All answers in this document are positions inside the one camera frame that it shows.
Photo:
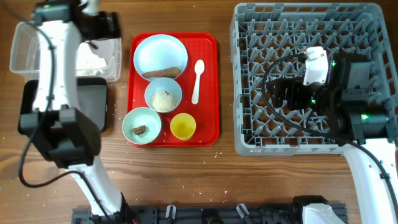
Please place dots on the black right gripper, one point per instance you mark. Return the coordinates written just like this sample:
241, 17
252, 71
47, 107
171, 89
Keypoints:
295, 86

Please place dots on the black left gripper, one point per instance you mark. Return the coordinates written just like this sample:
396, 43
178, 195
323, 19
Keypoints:
102, 32

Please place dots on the white wrapper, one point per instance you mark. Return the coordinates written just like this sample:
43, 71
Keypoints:
86, 59

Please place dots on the brown sweet potato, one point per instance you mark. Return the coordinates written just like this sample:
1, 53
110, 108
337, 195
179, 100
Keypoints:
171, 72

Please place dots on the light blue bowl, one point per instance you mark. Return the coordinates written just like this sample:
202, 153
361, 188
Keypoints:
163, 84

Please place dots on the white rice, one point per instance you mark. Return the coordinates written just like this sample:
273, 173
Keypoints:
163, 101

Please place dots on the green bowl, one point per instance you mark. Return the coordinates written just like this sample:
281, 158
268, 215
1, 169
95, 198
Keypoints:
138, 117

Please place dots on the brown food lump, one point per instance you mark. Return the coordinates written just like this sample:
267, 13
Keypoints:
139, 130

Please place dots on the yellow plastic cup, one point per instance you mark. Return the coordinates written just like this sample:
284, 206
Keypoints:
183, 126

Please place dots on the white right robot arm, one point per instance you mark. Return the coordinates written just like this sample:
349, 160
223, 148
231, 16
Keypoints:
337, 87

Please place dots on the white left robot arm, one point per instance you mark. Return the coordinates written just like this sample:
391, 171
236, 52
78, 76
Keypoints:
56, 126

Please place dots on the grey dishwasher rack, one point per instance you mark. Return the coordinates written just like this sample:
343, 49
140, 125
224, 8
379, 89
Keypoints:
262, 33

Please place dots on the black waste tray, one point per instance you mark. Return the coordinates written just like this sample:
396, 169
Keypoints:
92, 94

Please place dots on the light blue plate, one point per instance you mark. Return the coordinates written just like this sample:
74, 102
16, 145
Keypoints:
159, 52

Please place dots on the clear plastic bin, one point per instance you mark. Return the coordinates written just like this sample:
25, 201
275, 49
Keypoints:
25, 56

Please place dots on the white plastic spoon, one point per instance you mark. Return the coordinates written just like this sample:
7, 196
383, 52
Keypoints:
199, 68

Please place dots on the red plastic tray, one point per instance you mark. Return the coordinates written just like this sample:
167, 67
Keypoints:
200, 46

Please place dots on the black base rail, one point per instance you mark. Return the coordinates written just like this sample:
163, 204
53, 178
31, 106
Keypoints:
267, 214

